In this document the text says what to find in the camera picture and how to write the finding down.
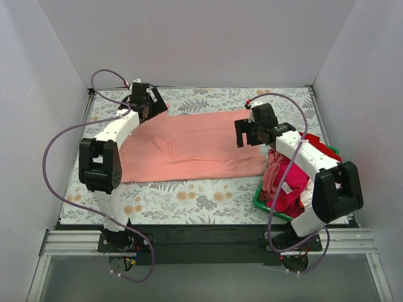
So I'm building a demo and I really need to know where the floral patterned table mat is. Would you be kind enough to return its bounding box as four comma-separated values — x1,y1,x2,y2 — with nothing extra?
59,87,328,226

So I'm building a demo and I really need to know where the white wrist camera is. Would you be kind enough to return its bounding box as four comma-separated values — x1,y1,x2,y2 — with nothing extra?
245,99,264,123
123,78,142,90

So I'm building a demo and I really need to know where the red t shirt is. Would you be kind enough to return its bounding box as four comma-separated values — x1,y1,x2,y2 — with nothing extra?
305,133,343,162

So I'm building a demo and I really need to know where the salmon pink t shirt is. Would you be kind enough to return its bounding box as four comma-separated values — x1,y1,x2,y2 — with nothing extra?
120,109,266,183

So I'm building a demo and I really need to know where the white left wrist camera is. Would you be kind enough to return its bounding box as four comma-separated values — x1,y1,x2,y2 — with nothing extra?
123,78,142,90

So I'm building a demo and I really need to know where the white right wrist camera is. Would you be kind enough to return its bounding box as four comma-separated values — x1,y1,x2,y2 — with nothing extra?
245,99,264,123

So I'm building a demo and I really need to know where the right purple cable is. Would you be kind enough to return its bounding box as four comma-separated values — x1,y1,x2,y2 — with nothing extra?
245,92,331,275

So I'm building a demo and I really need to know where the green plastic basket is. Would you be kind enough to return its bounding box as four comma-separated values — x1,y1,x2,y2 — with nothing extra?
253,143,341,221

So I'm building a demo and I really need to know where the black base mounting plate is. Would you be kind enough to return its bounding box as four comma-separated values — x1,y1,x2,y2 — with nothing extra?
94,223,315,267

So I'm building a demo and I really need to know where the magenta t shirt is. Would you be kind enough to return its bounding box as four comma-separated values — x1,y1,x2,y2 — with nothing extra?
266,158,309,218

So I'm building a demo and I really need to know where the dusty pink t shirt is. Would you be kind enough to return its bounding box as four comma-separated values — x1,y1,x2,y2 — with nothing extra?
259,149,287,202

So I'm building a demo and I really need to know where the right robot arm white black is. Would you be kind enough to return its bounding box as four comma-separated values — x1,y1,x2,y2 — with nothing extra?
234,100,363,251

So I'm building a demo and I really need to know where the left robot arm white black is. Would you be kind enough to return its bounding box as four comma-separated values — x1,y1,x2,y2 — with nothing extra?
79,81,167,252

